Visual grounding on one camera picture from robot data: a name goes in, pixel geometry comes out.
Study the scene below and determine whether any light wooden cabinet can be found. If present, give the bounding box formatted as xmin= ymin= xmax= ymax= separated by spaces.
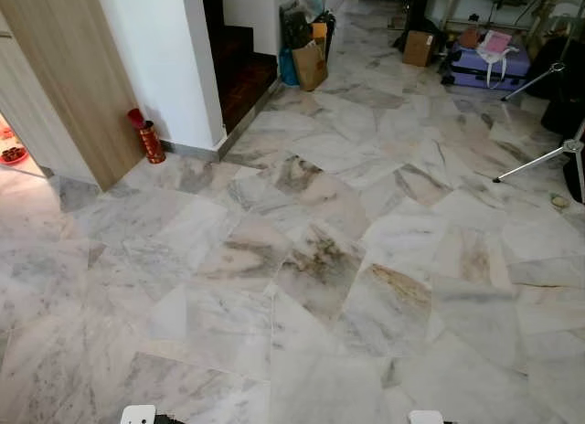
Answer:
xmin=0 ymin=0 xmax=145 ymax=192

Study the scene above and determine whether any blue bag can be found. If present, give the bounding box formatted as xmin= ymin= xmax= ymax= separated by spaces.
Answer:
xmin=278 ymin=48 xmax=299 ymax=87

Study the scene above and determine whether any pink and white tote bag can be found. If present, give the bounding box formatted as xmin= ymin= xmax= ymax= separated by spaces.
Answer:
xmin=475 ymin=29 xmax=515 ymax=87

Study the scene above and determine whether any red plate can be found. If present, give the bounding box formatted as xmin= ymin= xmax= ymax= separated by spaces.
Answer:
xmin=0 ymin=145 xmax=28 ymax=165

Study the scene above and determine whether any purple suitcase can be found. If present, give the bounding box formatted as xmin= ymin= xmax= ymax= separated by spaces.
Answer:
xmin=441 ymin=42 xmax=533 ymax=90

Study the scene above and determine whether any brown cardboard box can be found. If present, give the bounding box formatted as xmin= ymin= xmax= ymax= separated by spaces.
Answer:
xmin=402 ymin=30 xmax=436 ymax=69

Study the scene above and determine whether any dark stuffed bag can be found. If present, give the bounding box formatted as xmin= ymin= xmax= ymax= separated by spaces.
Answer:
xmin=279 ymin=0 xmax=337 ymax=50

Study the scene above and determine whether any red cylindrical tin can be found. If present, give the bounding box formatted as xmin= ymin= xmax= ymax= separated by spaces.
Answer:
xmin=126 ymin=108 xmax=167 ymax=165

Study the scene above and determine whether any slim black bag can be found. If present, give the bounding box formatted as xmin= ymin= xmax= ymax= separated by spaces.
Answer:
xmin=562 ymin=154 xmax=585 ymax=204

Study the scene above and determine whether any silver tripod leg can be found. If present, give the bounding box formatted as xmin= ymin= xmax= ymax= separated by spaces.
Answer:
xmin=500 ymin=62 xmax=566 ymax=102
xmin=492 ymin=139 xmax=583 ymax=184

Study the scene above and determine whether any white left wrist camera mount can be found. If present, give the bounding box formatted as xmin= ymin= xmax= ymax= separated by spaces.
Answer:
xmin=122 ymin=405 xmax=156 ymax=424

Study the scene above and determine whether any large black bag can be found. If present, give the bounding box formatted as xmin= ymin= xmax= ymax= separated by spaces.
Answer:
xmin=526 ymin=36 xmax=585 ymax=137

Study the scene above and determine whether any dark wooden staircase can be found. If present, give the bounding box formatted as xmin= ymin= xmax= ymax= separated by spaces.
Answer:
xmin=203 ymin=0 xmax=280 ymax=133

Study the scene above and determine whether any brown paper bag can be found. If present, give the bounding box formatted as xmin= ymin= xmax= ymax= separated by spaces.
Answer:
xmin=291 ymin=40 xmax=328 ymax=92

